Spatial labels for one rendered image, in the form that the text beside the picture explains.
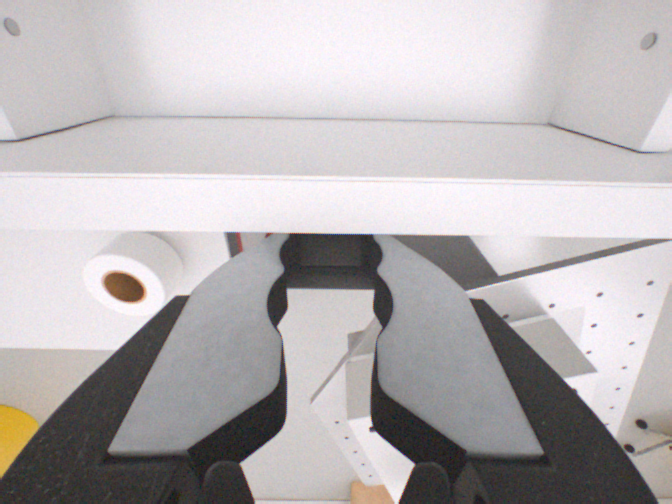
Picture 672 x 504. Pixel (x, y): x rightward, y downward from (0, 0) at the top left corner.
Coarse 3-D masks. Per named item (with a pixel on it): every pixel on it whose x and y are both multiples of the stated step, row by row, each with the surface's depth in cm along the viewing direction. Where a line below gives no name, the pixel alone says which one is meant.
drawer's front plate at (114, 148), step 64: (64, 128) 13; (128, 128) 13; (192, 128) 13; (256, 128) 13; (320, 128) 14; (384, 128) 14; (448, 128) 14; (512, 128) 15; (0, 192) 8; (64, 192) 8; (128, 192) 8; (192, 192) 8; (256, 192) 8; (320, 192) 8; (384, 192) 8; (448, 192) 8; (512, 192) 8; (576, 192) 8; (640, 192) 8
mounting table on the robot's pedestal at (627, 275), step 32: (576, 256) 31; (608, 256) 30; (640, 256) 30; (480, 288) 32; (512, 288) 32; (544, 288) 32; (576, 288) 32; (608, 288) 32; (640, 288) 32; (512, 320) 34; (608, 320) 35; (640, 320) 35; (352, 352) 37; (608, 352) 38; (640, 352) 38; (608, 384) 41; (320, 416) 45; (608, 416) 46; (352, 448) 50
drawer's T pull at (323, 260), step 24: (312, 240) 11; (336, 240) 11; (360, 240) 11; (312, 264) 12; (336, 264) 12; (360, 264) 12; (288, 288) 12; (312, 288) 12; (336, 288) 12; (360, 288) 12
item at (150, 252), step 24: (120, 240) 26; (144, 240) 27; (96, 264) 25; (120, 264) 25; (144, 264) 25; (168, 264) 28; (96, 288) 26; (120, 288) 28; (144, 288) 26; (168, 288) 27; (120, 312) 28; (144, 312) 28
